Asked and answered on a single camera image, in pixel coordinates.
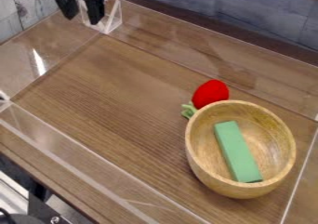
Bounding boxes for black metal bracket with bolt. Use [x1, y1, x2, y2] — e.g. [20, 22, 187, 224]
[27, 191, 72, 224]

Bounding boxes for black cable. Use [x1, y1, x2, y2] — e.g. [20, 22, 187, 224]
[0, 206, 17, 224]

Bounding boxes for green rectangular block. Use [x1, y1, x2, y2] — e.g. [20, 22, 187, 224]
[214, 121, 263, 183]

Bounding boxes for red plush strawberry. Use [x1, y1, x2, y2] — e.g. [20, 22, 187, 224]
[182, 79, 230, 119]

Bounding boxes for wooden bowl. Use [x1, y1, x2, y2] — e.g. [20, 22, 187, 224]
[186, 100, 297, 199]

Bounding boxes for clear acrylic tray enclosure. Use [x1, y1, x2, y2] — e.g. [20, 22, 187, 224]
[0, 0, 318, 224]

